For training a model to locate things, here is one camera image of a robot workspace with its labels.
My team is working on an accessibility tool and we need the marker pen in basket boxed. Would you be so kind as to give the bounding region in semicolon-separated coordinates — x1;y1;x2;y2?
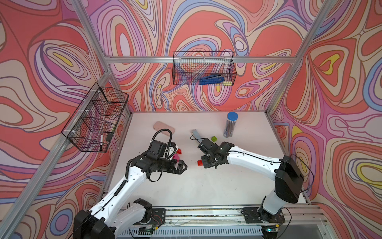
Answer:
99;134;103;152

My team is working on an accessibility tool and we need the blue lid pencil tube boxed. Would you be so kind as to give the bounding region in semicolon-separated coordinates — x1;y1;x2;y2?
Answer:
223;112;238;138

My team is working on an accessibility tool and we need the wire basket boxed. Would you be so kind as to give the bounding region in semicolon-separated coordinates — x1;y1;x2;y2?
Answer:
172;50;237;86
61;83;129;153

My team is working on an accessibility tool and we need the back wire basket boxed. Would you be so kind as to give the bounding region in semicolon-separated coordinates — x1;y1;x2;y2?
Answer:
172;50;237;86

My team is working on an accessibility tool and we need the left wire basket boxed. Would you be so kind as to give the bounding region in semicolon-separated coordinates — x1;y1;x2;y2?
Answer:
61;83;129;153

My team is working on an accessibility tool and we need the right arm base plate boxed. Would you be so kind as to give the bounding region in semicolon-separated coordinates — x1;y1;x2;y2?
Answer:
240;207;286;225

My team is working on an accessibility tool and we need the blue and cream stapler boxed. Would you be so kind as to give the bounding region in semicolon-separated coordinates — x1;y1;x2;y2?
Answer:
190;129;204;141

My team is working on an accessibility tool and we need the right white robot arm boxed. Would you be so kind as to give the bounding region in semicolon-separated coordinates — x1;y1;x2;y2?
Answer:
198;138;304;216

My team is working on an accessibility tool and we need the pink glasses case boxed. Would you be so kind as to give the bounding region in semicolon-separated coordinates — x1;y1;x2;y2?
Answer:
153;121;175;135

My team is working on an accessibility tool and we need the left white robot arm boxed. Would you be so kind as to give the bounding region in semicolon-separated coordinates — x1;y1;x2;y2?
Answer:
71;154;188;239

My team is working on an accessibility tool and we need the blue stapler in basket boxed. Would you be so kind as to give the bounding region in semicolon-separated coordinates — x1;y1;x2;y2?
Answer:
199;74;225;85

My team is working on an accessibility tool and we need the pink lego brick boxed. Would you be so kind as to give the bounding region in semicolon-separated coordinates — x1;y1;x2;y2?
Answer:
172;154;180;161

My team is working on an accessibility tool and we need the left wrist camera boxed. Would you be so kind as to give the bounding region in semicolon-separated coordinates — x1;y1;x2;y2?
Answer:
148;140;179;159

